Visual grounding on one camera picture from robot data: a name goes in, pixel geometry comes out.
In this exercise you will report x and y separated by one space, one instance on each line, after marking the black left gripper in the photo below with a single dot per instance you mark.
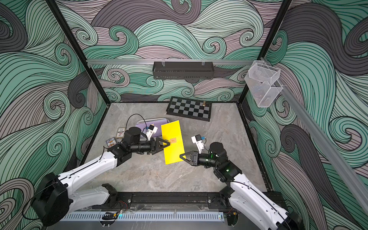
153 149

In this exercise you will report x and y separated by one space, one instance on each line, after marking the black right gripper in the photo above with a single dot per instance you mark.
196 159

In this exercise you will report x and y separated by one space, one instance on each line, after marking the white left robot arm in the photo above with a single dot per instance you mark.
58 195

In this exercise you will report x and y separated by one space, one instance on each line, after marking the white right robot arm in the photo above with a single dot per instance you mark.
240 194

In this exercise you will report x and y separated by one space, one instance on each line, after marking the white plastic storage box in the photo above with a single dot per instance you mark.
143 126

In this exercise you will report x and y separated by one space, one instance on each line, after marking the blue playing card box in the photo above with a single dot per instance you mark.
111 142

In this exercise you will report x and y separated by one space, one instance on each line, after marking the black folding chess board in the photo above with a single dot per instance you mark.
193 109

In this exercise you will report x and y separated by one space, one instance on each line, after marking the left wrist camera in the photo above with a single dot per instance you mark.
150 131

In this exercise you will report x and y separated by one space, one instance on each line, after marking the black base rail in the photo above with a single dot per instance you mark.
129 200

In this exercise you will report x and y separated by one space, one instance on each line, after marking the black wall shelf tray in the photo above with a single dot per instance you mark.
191 71

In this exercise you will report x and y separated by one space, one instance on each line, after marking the white slotted cable duct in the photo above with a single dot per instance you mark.
212 216

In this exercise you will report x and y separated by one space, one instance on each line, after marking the clear acrylic wall bin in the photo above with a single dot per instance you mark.
263 83

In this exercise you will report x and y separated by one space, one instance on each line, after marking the aluminium back rail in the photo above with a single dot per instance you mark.
130 61

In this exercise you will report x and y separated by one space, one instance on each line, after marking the aluminium rail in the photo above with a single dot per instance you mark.
130 61
301 132

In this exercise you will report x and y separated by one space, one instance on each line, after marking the aluminium right rail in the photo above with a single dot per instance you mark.
301 132

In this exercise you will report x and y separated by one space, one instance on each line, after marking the black corner frame post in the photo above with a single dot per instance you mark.
69 35

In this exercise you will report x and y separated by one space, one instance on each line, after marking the black right corner post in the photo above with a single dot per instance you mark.
274 26

